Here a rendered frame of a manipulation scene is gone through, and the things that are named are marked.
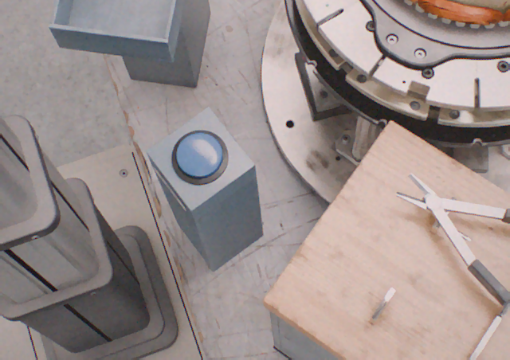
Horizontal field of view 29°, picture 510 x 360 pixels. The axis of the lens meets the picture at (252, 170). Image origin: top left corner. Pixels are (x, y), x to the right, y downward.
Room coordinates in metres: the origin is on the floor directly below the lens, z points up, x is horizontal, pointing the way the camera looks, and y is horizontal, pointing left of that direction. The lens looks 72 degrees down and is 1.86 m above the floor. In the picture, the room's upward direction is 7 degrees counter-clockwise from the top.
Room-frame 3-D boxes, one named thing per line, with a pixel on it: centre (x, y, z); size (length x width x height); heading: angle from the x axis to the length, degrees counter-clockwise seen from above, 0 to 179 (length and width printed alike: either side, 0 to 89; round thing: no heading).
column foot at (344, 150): (0.35, -0.12, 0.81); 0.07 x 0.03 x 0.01; 44
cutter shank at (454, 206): (0.20, -0.16, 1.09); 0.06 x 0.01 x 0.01; 72
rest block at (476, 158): (0.31, -0.23, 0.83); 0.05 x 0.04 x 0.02; 80
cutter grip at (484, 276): (0.13, -0.17, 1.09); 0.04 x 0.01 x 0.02; 33
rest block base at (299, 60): (0.43, -0.09, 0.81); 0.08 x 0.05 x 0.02; 8
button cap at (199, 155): (0.29, 0.04, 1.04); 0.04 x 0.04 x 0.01
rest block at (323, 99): (0.42, -0.10, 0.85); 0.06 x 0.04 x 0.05; 8
